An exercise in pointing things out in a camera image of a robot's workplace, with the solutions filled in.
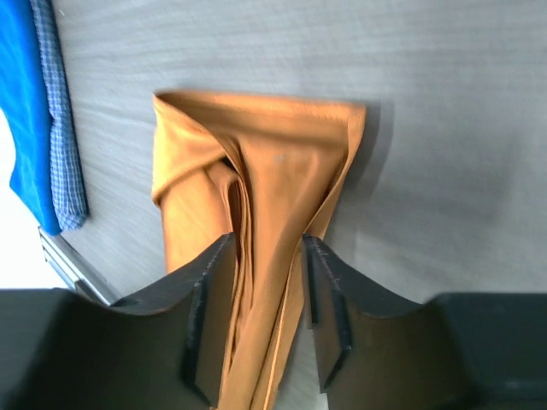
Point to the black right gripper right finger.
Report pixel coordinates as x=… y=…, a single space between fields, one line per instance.
x=378 y=350

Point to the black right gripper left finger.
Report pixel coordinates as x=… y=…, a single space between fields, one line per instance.
x=162 y=347

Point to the blue towel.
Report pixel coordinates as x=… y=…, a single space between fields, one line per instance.
x=25 y=106

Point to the orange satin napkin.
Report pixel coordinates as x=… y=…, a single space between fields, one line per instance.
x=268 y=170

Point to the blue checkered cloth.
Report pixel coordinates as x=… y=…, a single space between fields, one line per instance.
x=67 y=183

